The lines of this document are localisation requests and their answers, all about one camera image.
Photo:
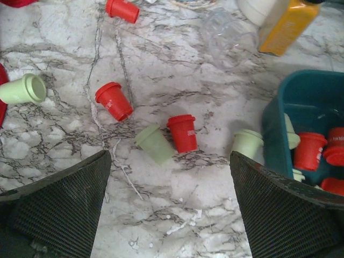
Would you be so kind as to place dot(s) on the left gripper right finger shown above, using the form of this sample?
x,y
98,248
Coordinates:
x,y
283,217

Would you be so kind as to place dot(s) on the green capsule cluster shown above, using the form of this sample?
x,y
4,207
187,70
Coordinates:
x,y
293,138

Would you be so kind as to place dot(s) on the red capsule back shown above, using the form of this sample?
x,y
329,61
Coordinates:
x,y
122,9

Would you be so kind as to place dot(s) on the green capsule by cloth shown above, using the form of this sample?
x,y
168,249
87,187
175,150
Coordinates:
x,y
29,88

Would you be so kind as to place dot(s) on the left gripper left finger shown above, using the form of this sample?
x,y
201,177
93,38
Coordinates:
x,y
59,212

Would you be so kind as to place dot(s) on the white thermos jug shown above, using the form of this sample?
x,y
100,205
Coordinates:
x,y
265,13

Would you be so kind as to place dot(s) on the red cloth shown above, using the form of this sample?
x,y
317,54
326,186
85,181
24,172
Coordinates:
x,y
4,80

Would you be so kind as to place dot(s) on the red capsule cluster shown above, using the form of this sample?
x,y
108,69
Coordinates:
x,y
333,153
333,185

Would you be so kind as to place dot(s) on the orange spice bottle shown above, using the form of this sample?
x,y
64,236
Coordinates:
x,y
286,21

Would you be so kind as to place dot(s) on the red capsule cluster front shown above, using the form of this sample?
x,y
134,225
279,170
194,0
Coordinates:
x,y
333,185

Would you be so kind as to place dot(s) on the teal storage basket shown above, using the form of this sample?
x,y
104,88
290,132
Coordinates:
x,y
313,100

